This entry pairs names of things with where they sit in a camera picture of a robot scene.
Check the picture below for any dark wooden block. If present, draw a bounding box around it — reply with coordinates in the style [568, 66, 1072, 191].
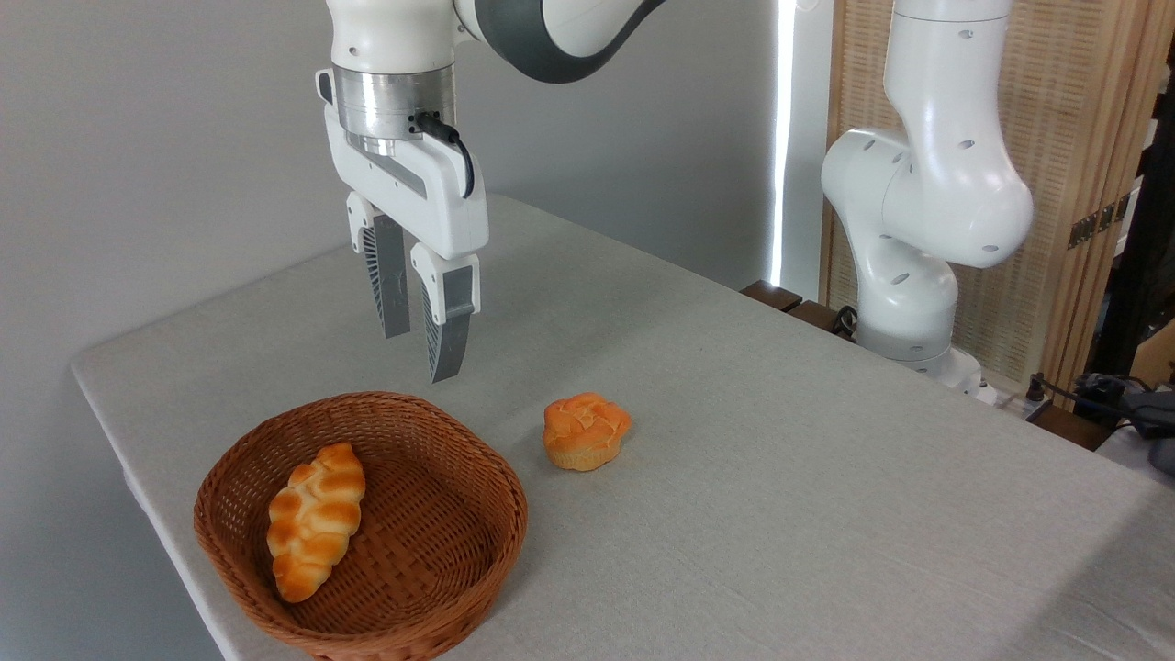
[788, 300, 856, 342]
[740, 280, 804, 314]

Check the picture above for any brass screen hinge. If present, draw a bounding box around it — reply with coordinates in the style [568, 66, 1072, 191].
[1068, 193, 1132, 251]

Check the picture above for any bamboo folding screen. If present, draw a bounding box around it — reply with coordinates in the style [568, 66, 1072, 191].
[820, 0, 1175, 398]

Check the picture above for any grey black power adapter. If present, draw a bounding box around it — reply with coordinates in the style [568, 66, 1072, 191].
[1072, 372, 1175, 475]

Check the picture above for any black metal stand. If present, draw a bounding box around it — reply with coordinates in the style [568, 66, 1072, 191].
[1092, 92, 1175, 377]

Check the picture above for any orange muffin-shaped bread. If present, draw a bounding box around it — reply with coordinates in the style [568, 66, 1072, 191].
[543, 393, 632, 473]

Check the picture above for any braided golden bread loaf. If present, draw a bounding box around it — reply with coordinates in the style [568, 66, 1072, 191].
[266, 443, 366, 604]

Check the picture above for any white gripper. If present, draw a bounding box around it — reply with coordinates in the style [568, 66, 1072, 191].
[316, 68, 490, 385]

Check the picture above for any brown wicker basket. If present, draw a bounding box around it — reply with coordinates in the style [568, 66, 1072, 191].
[193, 392, 529, 661]

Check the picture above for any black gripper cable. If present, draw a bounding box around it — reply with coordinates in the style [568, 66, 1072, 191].
[415, 112, 476, 199]

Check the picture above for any grey tablecloth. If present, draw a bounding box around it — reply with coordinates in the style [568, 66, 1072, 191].
[71, 193, 1175, 661]

